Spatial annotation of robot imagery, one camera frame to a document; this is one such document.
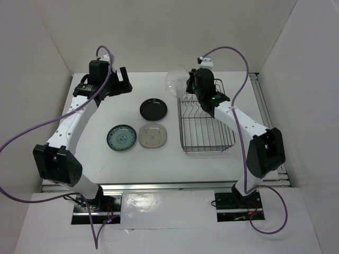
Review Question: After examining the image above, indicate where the grey wire dish rack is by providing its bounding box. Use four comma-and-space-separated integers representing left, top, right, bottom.
177, 93, 236, 154

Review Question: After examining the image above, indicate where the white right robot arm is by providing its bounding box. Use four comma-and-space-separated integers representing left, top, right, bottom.
186, 68, 286, 207

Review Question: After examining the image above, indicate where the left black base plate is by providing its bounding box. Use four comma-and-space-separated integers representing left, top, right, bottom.
71, 195, 122, 225

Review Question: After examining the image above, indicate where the blue floral ceramic plate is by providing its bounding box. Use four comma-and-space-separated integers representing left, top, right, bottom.
106, 124, 137, 152

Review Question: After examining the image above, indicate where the smoky grey glass plate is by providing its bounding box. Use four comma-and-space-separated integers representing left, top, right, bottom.
139, 123, 167, 149

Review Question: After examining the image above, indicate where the aluminium front rail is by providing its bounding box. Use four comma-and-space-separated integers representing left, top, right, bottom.
41, 174, 291, 193

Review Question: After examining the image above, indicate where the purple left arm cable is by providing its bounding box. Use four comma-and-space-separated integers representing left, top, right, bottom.
0, 46, 114, 250

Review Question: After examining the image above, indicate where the aluminium right side rail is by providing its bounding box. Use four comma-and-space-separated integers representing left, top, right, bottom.
249, 72, 291, 186

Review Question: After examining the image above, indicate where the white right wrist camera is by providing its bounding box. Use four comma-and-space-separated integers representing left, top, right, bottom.
197, 56, 213, 70

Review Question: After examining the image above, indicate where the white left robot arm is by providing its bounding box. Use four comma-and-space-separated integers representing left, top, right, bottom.
33, 55, 132, 211

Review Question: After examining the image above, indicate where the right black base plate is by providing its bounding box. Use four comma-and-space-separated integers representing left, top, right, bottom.
210, 192, 265, 222

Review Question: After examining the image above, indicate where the clear textured glass plate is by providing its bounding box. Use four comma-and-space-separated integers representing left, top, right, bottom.
165, 65, 190, 98

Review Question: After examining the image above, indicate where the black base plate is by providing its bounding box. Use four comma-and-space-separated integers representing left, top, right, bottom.
71, 195, 122, 225
210, 192, 265, 222

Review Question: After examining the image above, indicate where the black glossy round plate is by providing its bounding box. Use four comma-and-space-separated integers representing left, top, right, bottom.
139, 98, 168, 122

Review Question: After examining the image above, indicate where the aluminium rail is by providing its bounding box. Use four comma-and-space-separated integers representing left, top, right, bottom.
249, 72, 291, 186
41, 174, 291, 193

